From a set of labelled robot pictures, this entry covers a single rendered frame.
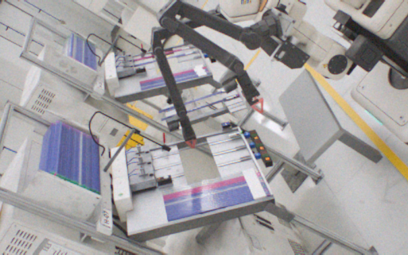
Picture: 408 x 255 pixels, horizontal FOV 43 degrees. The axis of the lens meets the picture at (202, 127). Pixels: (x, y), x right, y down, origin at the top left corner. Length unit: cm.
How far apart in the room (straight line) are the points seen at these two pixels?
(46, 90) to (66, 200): 137
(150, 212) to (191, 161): 152
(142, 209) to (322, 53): 116
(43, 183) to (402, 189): 185
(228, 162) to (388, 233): 92
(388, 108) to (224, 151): 90
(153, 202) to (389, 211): 127
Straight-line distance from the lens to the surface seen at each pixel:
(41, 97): 372
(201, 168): 409
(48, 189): 244
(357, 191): 320
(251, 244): 275
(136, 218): 257
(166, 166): 286
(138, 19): 723
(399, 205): 298
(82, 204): 248
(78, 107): 373
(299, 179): 360
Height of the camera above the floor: 218
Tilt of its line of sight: 25 degrees down
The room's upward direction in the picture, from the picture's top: 61 degrees counter-clockwise
